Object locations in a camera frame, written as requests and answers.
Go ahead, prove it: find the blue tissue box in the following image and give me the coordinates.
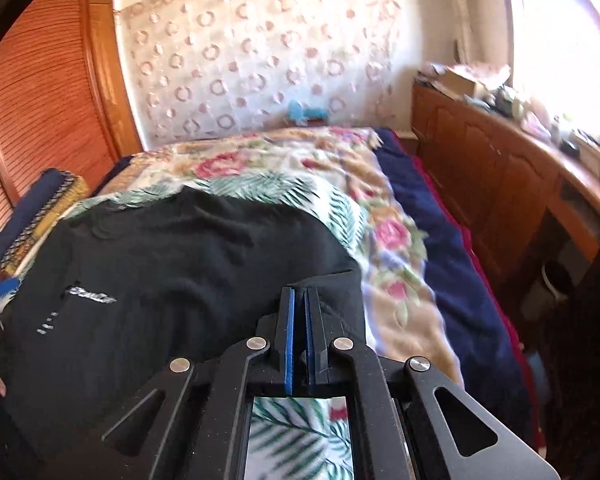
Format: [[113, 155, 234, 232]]
[[285, 100, 331, 128]]

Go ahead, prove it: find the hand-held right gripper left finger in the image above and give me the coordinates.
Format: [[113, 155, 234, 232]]
[[45, 287, 297, 480]]

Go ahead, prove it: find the leaf print bed sheet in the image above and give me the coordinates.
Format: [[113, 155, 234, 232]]
[[0, 170, 376, 480]]

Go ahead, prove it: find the folded navy cloth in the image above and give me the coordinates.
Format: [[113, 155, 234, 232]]
[[0, 167, 64, 267]]

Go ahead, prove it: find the wooden louvered wardrobe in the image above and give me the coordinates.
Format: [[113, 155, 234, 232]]
[[0, 0, 144, 283]]

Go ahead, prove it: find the pink patterned paper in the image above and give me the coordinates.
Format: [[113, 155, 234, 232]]
[[432, 61, 512, 86]]

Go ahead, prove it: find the circle pattern curtain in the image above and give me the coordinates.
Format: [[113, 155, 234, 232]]
[[114, 0, 511, 154]]

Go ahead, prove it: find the navy blue blanket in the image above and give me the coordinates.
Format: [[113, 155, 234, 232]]
[[374, 129, 537, 448]]

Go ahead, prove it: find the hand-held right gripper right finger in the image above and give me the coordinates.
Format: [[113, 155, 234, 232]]
[[304, 288, 561, 480]]

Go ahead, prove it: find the floral blanket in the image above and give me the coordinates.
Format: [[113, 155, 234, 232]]
[[95, 126, 466, 392]]

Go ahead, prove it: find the cardboard box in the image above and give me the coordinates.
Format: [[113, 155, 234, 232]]
[[441, 66, 487, 99]]

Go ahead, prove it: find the long wooden cabinet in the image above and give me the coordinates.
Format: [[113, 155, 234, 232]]
[[411, 82, 600, 283]]

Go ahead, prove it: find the bright window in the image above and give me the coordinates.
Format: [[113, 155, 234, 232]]
[[502, 0, 600, 133]]

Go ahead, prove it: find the black t-shirt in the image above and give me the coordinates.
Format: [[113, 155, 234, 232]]
[[0, 187, 367, 480]]

